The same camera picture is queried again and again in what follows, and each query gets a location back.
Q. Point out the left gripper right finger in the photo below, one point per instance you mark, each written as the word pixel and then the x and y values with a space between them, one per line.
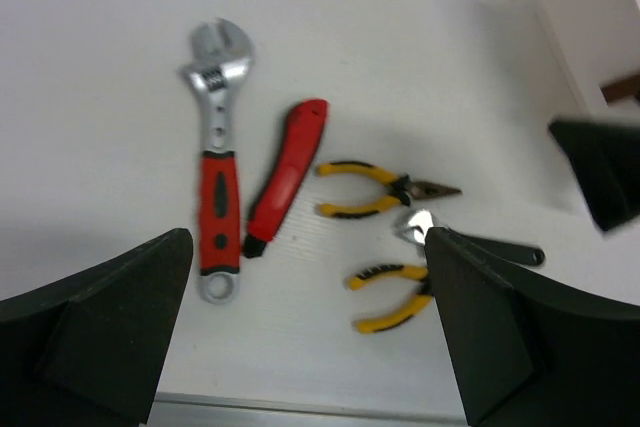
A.
pixel 530 351

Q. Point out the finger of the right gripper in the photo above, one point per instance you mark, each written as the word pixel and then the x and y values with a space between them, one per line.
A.
pixel 604 158

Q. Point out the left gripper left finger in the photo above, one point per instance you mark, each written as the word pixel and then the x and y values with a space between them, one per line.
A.
pixel 89 349

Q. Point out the white drawer cabinet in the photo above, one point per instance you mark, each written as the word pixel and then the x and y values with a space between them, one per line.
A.
pixel 597 44

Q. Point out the red utility knife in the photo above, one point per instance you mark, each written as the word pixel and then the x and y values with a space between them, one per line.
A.
pixel 301 136

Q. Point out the black adjustable wrench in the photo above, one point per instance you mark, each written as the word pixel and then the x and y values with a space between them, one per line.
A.
pixel 414 226

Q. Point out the yellow pliers lower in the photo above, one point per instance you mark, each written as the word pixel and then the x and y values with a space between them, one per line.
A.
pixel 405 290

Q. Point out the yellow pliers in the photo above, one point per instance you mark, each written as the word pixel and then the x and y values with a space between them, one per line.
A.
pixel 405 290
pixel 375 190

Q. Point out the yellow pliers upper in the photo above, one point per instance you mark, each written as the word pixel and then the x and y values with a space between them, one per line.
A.
pixel 375 190

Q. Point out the red adjustable wrench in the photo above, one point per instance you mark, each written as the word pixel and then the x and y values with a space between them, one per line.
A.
pixel 223 57

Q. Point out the aluminium table frame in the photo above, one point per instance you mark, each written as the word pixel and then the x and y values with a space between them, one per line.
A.
pixel 193 410

